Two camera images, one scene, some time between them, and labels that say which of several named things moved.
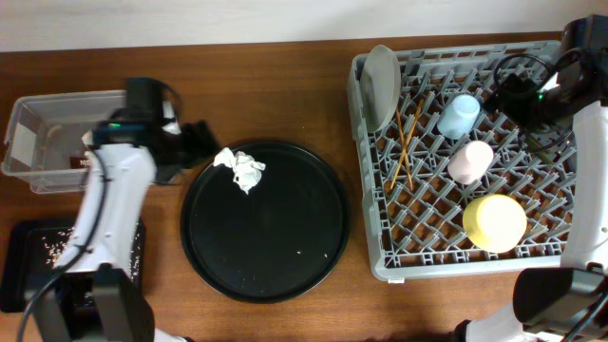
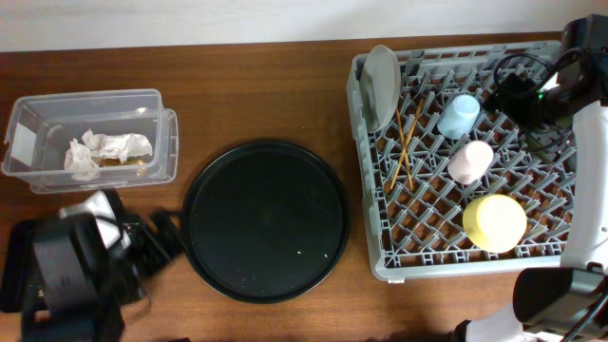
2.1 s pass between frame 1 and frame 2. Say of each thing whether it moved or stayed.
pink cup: stayed
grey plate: stayed
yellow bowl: stayed
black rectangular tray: stayed
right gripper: stayed
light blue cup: stayed
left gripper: moved
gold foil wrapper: moved
